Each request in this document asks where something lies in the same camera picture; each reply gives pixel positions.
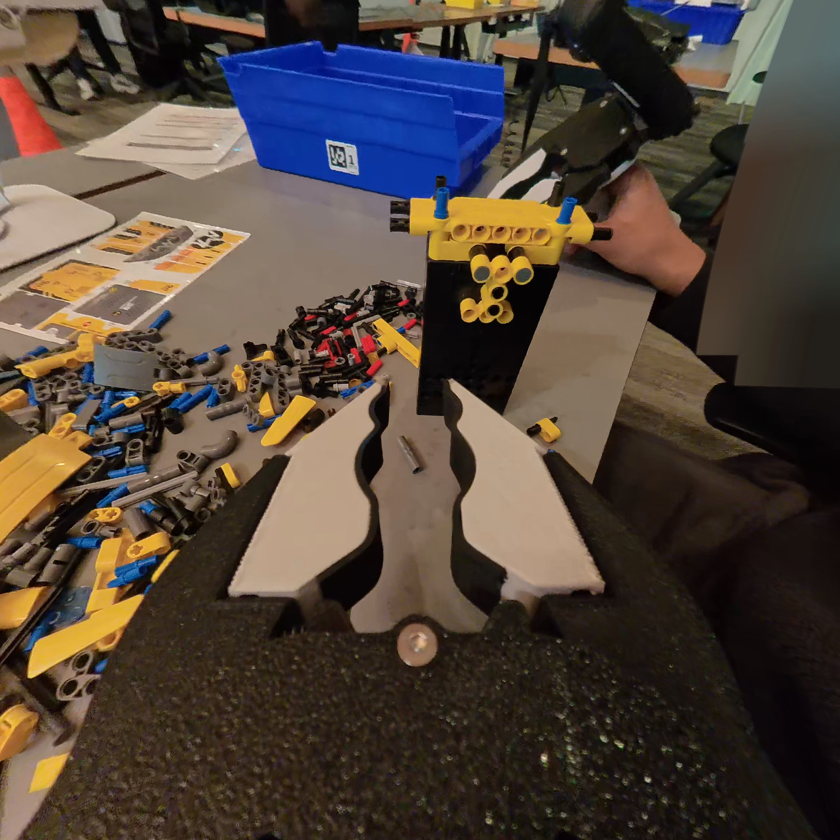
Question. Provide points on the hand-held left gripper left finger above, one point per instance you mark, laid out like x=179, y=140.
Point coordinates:
x=308, y=512

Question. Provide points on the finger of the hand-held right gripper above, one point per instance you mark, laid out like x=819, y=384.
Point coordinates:
x=525, y=176

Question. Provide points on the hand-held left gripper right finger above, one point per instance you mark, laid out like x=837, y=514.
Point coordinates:
x=525, y=518

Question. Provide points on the small yellow toy connector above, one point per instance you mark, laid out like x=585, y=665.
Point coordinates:
x=548, y=430

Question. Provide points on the yellow toy beam assembly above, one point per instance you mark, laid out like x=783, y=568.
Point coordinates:
x=433, y=220

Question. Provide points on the person's right forearm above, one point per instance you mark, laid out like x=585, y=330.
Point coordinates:
x=682, y=315

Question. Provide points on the person's right hand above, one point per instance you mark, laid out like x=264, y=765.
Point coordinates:
x=640, y=229

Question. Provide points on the wooden table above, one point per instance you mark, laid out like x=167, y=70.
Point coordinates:
x=558, y=56
x=394, y=19

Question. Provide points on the blue plastic bin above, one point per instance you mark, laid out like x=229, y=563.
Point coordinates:
x=367, y=131
x=695, y=23

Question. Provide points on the grey toy axle connector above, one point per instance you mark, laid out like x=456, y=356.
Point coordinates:
x=410, y=454

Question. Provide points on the black office chair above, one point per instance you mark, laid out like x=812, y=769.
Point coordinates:
x=718, y=157

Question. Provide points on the pile of black red pins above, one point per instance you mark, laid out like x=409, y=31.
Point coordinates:
x=328, y=354

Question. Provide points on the black rectangular toy stand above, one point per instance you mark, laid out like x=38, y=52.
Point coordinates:
x=459, y=354

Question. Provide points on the pile of yellow grey blue pieces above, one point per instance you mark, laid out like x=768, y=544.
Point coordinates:
x=131, y=459

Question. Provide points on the yellow angled toy beam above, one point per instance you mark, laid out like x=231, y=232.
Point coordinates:
x=394, y=338

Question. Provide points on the person's dark clothing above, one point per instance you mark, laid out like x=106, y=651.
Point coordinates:
x=722, y=525

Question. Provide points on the dark grey toy panel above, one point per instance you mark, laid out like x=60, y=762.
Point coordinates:
x=124, y=367

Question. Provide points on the yellow black sticker sheet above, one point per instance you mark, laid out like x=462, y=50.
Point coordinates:
x=131, y=262

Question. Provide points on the white printed paper sheet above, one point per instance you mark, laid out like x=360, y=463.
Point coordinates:
x=170, y=131
x=216, y=167

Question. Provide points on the light grey stand base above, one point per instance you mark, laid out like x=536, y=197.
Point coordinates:
x=46, y=220

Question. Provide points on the orange traffic cone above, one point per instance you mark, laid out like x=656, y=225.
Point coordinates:
x=26, y=124

